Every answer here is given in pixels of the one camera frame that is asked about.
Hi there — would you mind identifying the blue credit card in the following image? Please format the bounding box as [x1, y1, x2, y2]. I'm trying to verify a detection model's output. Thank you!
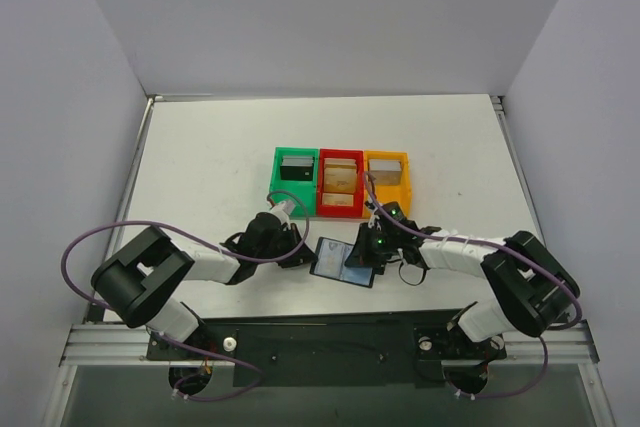
[340, 266, 375, 288]

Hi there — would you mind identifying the black leather card holder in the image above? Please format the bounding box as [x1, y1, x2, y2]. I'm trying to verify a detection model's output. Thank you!
[309, 237, 375, 288]

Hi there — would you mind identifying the white VIP credit card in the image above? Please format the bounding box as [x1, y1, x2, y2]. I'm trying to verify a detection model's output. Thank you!
[314, 239, 348, 278]

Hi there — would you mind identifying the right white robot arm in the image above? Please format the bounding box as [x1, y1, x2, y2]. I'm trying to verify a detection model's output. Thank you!
[345, 202, 582, 343]

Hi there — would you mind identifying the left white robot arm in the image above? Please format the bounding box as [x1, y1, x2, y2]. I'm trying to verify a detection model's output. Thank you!
[91, 208, 317, 342]

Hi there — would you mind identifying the black card stack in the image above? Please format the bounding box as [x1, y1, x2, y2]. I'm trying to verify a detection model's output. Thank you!
[279, 155, 315, 182]

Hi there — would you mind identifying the red plastic bin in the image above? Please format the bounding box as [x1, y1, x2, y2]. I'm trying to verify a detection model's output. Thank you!
[316, 148, 364, 219]

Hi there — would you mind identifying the orange plastic bin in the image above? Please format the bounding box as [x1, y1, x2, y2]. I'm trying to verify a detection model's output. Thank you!
[363, 150, 412, 216]

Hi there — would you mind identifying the green plastic bin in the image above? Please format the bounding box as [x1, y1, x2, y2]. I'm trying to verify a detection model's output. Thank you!
[269, 147, 319, 217]

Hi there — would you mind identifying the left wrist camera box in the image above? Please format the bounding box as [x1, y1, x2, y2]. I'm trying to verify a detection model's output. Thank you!
[269, 200, 296, 224]

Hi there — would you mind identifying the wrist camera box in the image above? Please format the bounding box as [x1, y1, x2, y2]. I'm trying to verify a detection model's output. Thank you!
[364, 200, 379, 229]
[269, 200, 296, 224]

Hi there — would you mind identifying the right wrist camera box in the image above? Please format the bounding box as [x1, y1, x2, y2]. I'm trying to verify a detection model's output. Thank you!
[364, 200, 379, 229]

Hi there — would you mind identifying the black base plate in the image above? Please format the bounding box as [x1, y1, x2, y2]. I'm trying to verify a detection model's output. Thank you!
[144, 309, 509, 391]

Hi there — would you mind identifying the aluminium frame rail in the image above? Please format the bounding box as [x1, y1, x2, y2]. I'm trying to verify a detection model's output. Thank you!
[59, 94, 211, 368]

